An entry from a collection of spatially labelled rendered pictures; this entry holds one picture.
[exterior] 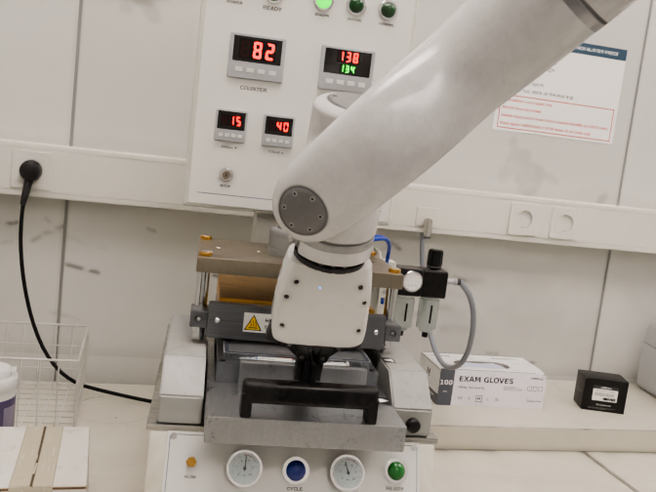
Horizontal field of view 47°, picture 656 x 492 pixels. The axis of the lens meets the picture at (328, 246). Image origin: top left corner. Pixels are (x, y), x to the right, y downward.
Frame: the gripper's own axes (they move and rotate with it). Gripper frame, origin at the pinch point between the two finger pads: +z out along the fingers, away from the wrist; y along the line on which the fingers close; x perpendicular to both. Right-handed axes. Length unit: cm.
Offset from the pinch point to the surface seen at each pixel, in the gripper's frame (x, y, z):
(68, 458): 5.5, -27.1, 20.5
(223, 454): -2.9, -8.5, 10.5
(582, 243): 72, 70, 15
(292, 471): -4.8, -0.5, 10.9
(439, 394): 43, 35, 37
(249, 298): 15.0, -6.4, 0.5
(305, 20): 47, -1, -29
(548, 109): 85, 59, -10
